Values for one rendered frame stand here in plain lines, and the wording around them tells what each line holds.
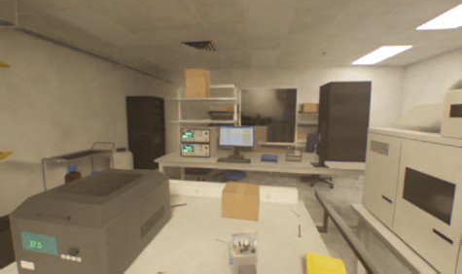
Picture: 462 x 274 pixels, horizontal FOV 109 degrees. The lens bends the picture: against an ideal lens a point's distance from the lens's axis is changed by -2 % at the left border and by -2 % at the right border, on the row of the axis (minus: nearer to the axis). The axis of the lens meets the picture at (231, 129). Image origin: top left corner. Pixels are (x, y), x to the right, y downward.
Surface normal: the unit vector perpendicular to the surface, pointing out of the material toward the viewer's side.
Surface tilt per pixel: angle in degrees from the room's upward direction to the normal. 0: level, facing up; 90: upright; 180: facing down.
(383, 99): 90
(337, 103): 90
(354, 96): 90
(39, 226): 90
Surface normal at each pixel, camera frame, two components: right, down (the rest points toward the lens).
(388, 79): -0.15, 0.09
